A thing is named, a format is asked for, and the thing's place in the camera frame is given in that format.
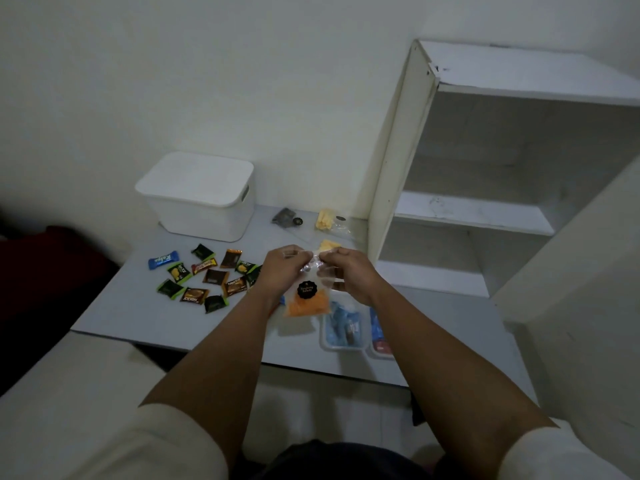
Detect person's right hand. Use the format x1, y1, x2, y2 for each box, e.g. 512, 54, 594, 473
317, 246, 386, 307

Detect person's left hand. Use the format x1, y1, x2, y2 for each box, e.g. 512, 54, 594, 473
252, 244, 315, 301

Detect bag of yellow sticks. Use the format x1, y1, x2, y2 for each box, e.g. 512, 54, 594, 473
317, 238, 361, 255
315, 208, 369, 235

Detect clear bag of orange snacks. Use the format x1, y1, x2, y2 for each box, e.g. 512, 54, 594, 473
282, 252, 346, 318

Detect clear bag of dark snacks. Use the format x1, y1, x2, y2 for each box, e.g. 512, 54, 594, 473
271, 207, 305, 229

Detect clear plastic container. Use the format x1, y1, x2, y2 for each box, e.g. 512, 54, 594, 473
367, 307, 396, 359
319, 299, 369, 351

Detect cluster of dark candy packets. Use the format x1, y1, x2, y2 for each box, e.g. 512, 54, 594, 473
156, 243, 263, 314

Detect blue twist-end candy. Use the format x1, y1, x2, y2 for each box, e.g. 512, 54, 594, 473
147, 250, 180, 271

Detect white lidded storage box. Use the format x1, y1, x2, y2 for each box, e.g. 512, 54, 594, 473
135, 151, 256, 243

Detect person's right forearm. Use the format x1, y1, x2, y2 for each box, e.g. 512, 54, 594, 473
367, 287, 556, 480

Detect person's left forearm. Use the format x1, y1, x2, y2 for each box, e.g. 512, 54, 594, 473
141, 284, 281, 465

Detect person's black shorts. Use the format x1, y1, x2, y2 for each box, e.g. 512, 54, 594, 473
235, 439, 476, 480

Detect person's white shirt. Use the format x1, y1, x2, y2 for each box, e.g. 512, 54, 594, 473
67, 403, 631, 480

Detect dark red blanket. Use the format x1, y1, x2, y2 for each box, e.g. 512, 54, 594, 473
0, 224, 121, 395

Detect white shelf cabinet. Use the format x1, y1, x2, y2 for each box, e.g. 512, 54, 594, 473
367, 38, 640, 298

